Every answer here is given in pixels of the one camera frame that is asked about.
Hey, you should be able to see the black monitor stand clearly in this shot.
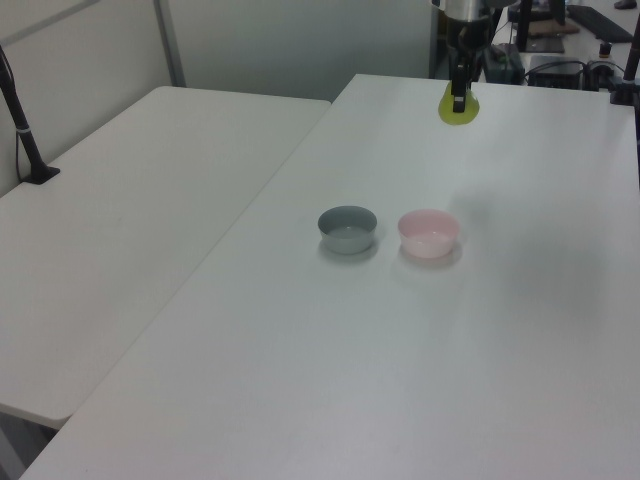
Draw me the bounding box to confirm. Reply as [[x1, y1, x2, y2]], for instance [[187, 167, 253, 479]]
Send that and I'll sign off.
[[517, 0, 567, 54]]

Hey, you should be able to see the black clamped camera pole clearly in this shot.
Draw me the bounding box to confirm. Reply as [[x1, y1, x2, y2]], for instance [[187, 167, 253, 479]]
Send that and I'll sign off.
[[607, 27, 640, 107]]

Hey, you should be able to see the yellow-green pear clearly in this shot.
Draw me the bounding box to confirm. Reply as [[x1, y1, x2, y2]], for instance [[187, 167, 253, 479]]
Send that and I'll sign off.
[[437, 81, 483, 127]]

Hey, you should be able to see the black electronics box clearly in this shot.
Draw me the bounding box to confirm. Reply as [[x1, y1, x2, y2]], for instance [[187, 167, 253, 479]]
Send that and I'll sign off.
[[523, 53, 587, 90]]

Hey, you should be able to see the pink plastic bowl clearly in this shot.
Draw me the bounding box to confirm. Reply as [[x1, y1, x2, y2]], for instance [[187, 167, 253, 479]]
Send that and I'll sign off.
[[396, 208, 461, 260]]

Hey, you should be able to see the black camera pole with tie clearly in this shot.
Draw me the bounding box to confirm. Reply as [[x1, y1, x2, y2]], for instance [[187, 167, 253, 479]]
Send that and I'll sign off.
[[0, 43, 62, 186]]

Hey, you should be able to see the grey aluminium partition post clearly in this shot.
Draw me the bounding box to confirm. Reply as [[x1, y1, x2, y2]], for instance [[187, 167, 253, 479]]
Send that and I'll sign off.
[[151, 0, 188, 89]]

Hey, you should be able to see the white side table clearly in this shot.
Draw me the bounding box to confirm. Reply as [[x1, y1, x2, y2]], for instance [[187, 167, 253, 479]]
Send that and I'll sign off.
[[0, 85, 334, 430]]

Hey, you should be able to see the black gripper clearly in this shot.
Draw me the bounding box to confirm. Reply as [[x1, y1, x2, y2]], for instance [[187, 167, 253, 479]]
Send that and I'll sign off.
[[445, 17, 489, 114]]

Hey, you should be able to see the grey plastic bowl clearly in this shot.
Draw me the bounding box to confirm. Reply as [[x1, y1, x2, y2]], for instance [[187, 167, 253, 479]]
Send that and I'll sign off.
[[317, 204, 379, 257]]

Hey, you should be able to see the black keyboard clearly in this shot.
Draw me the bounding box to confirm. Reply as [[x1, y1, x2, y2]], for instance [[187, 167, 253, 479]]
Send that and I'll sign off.
[[568, 3, 635, 44]]

